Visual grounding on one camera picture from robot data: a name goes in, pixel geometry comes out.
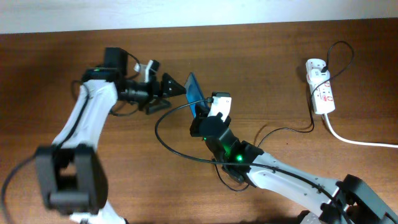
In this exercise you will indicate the white power strip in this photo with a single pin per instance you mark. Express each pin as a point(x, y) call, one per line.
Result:
point(322, 97)

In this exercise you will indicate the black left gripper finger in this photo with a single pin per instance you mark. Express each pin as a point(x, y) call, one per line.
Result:
point(171, 87)
point(157, 105)

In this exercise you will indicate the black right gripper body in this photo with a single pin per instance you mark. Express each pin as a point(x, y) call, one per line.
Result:
point(201, 115)

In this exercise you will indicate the blue Galaxy smartphone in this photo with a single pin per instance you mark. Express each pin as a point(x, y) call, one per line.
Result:
point(194, 95)

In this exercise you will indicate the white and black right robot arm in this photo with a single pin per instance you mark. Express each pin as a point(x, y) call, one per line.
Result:
point(350, 200)

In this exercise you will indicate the white charger plug adapter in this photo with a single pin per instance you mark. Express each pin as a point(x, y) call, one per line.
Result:
point(315, 76)

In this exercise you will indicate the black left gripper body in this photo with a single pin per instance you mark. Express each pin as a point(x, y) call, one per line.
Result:
point(142, 93)

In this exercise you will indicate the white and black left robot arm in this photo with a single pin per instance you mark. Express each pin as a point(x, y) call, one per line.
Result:
point(71, 178)

